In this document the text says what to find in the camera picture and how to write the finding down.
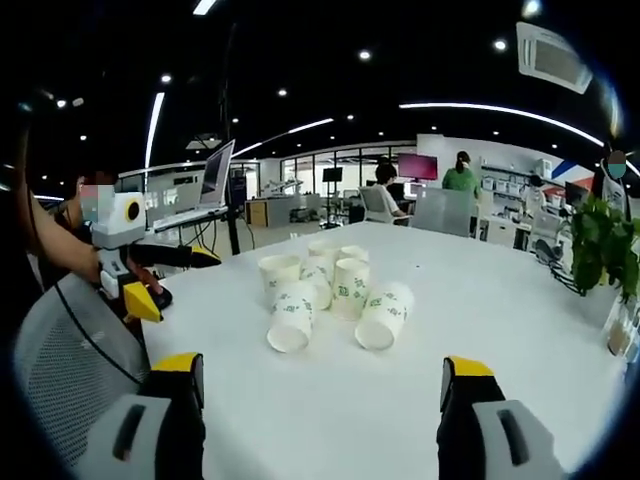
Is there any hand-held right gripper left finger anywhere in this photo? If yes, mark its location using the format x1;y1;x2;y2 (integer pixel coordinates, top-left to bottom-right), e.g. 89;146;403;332
82;352;207;480

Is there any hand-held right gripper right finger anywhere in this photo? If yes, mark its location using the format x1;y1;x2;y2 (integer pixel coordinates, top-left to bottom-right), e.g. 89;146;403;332
437;355;569;480

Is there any cluster of white paper cups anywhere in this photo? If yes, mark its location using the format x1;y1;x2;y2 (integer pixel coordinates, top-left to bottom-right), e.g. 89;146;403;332
257;239;416;354

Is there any white side desk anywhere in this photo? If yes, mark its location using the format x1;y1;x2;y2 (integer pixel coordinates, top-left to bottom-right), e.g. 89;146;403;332
148;205;232;234

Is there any black pole stand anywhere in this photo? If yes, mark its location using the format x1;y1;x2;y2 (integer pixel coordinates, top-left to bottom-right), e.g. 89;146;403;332
218;24;242;257

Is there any open silver laptop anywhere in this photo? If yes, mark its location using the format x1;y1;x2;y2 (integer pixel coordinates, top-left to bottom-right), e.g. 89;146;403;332
197;139;237;212

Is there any grey mesh office chair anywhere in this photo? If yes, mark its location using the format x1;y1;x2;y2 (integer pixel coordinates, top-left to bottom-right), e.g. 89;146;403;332
12;273;156;469

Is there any white table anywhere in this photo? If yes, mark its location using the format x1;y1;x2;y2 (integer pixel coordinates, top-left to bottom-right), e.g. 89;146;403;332
139;221;632;480

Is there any black monitor on stand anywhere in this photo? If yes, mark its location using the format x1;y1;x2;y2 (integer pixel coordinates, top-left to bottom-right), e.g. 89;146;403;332
321;167;345;221

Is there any glass jar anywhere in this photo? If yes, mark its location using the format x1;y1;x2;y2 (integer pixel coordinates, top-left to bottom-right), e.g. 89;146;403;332
602;294;640;357

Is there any white office chair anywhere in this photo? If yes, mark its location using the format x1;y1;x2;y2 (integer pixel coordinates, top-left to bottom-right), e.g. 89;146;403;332
358;185;397;225

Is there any grey partition panel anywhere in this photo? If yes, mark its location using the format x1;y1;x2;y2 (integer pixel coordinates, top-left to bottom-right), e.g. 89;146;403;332
409;186;475;237

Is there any green potted plant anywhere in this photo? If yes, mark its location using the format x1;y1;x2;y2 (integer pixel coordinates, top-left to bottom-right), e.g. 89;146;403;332
568;193;640;304

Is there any pink monitor screen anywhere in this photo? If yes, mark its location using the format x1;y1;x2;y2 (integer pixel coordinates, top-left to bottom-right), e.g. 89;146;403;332
397;153;439;182

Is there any ceiling air conditioner vent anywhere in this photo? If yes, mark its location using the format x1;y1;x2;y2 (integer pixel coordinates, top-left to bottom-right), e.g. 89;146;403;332
515;21;595;95

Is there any black cable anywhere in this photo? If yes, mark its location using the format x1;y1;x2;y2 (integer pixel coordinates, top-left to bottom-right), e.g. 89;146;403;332
53;277;151;387

